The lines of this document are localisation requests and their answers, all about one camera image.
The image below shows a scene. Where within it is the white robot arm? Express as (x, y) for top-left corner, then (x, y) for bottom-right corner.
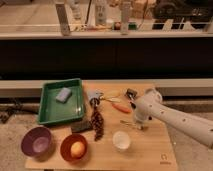
(129, 89), (213, 149)

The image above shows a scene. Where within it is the orange bowl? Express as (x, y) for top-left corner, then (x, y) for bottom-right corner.
(60, 134), (87, 162)

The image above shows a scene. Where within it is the purple bowl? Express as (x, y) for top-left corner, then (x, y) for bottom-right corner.
(21, 127), (52, 157)

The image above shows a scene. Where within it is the yellow spoon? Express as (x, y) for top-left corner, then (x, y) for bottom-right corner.
(101, 91), (121, 102)

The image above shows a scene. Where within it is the orange carrot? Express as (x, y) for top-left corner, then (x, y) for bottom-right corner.
(112, 103), (131, 113)

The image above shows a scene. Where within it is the blue sponge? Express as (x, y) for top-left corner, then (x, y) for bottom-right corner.
(56, 88), (72, 103)

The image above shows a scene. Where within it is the green plastic tray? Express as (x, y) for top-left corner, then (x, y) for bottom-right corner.
(38, 78), (85, 125)

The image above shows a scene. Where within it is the dark rectangular block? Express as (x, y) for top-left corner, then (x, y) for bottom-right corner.
(71, 121), (92, 133)

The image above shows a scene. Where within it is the wooden board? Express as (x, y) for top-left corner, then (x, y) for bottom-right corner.
(24, 81), (179, 171)

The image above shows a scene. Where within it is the white cup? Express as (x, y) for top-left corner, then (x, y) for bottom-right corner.
(112, 131), (131, 151)

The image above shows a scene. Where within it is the yellow egg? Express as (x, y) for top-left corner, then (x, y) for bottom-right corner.
(71, 141), (85, 158)

